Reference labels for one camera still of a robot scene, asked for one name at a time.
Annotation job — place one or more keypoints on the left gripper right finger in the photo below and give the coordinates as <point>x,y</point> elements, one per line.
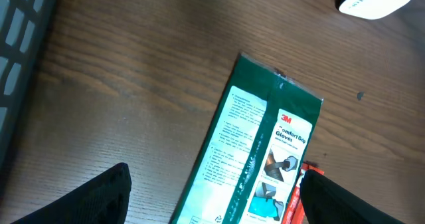
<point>325,202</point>

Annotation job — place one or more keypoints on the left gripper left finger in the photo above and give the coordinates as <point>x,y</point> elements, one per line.
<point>103,199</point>

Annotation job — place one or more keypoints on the red snack packet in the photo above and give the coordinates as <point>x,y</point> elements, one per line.
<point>295,213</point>

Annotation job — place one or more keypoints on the white green glove package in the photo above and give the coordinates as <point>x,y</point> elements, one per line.
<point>249,162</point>

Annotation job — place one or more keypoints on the grey plastic mesh basket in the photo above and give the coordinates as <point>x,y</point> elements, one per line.
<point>23,26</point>

